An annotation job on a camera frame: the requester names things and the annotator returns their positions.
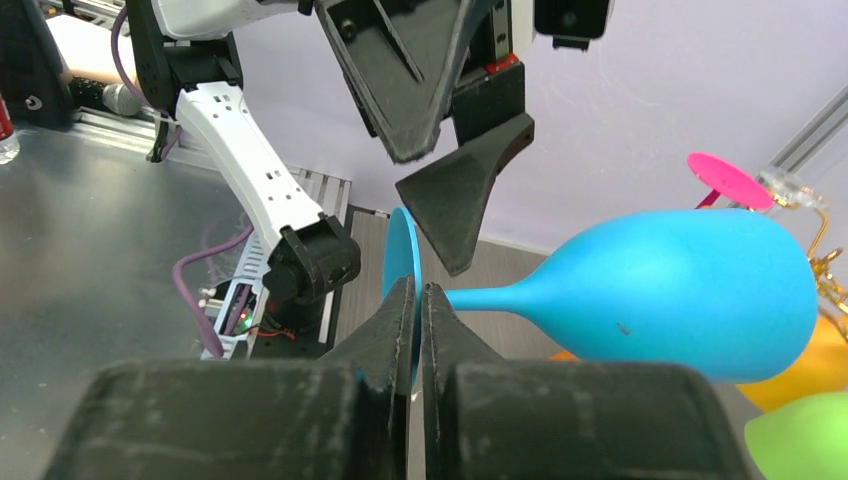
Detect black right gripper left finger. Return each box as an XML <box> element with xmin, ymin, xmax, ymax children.
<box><xmin>45</xmin><ymin>277</ymin><xmax>416</xmax><ymax>479</ymax></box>

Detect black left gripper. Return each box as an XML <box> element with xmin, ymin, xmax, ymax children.
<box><xmin>314</xmin><ymin>0</ymin><xmax>613</xmax><ymax>276</ymax></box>

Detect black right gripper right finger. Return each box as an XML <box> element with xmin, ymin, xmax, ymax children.
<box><xmin>421</xmin><ymin>283</ymin><xmax>750</xmax><ymax>479</ymax></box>

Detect blue wine glass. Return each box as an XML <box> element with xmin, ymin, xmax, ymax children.
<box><xmin>382</xmin><ymin>206</ymin><xmax>819</xmax><ymax>392</ymax></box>

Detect pink wine glass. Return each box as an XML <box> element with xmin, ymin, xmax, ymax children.
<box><xmin>687</xmin><ymin>152</ymin><xmax>775</xmax><ymax>210</ymax></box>

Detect gold wire wine glass rack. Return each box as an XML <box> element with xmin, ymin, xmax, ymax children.
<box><xmin>774</xmin><ymin>199</ymin><xmax>847</xmax><ymax>340</ymax></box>

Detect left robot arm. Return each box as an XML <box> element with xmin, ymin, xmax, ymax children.
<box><xmin>122</xmin><ymin>0</ymin><xmax>612</xmax><ymax>304</ymax></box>

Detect green wine glass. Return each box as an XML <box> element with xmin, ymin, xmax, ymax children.
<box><xmin>744</xmin><ymin>391</ymin><xmax>847</xmax><ymax>480</ymax></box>

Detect orange wine glass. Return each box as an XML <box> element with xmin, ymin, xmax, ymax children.
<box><xmin>548</xmin><ymin>312</ymin><xmax>848</xmax><ymax>413</ymax></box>

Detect clear wine glass front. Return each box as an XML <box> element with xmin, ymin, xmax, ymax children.
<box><xmin>758</xmin><ymin>166</ymin><xmax>829</xmax><ymax>211</ymax></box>

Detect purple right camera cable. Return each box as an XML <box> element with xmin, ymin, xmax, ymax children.
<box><xmin>172</xmin><ymin>225</ymin><xmax>256</xmax><ymax>359</ymax></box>

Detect purple camera cable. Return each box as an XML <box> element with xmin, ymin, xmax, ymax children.
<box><xmin>172</xmin><ymin>225</ymin><xmax>256</xmax><ymax>359</ymax></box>
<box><xmin>109</xmin><ymin>6</ymin><xmax>183</xmax><ymax>164</ymax></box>

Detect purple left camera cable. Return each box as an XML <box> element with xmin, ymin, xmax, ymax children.
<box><xmin>109</xmin><ymin>6</ymin><xmax>183</xmax><ymax>164</ymax></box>

